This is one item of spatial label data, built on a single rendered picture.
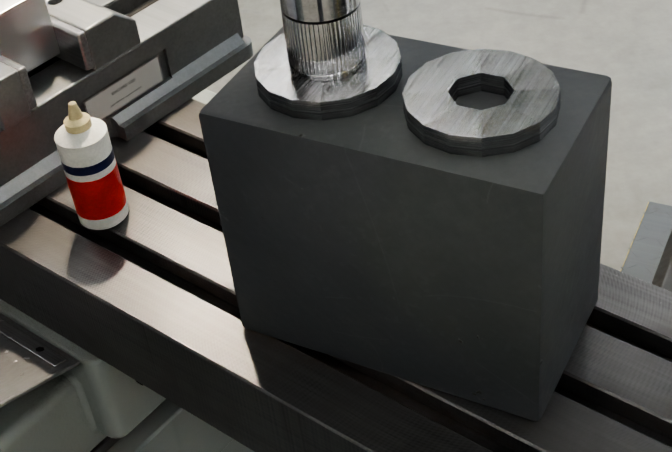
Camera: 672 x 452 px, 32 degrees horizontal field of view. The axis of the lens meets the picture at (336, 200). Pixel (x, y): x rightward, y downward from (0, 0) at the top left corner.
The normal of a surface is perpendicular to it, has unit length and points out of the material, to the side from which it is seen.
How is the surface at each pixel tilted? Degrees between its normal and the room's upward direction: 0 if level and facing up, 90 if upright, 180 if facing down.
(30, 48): 90
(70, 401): 90
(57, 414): 90
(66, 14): 0
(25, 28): 90
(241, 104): 0
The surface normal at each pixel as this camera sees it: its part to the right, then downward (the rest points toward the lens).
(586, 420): -0.10, -0.77
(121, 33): 0.76, 0.36
